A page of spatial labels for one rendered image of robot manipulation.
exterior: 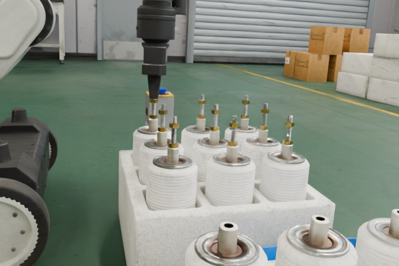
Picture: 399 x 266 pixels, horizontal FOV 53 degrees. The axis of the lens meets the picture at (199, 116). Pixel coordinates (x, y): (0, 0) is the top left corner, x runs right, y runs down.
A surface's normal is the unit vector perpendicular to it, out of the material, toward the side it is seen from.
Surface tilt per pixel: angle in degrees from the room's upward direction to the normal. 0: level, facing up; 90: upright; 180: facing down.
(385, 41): 90
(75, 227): 0
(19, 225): 90
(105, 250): 0
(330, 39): 90
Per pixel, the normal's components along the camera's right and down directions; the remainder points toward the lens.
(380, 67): -0.95, 0.02
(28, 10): 0.29, 0.22
